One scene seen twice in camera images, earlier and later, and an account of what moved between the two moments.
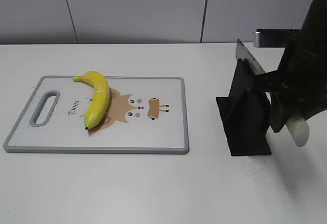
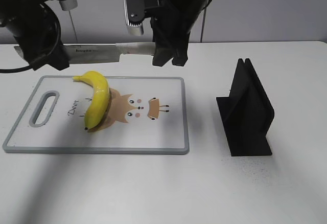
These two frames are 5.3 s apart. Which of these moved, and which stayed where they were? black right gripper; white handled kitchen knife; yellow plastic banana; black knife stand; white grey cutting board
Moved: black right gripper; white handled kitchen knife
Stayed: black knife stand; white grey cutting board; yellow plastic banana
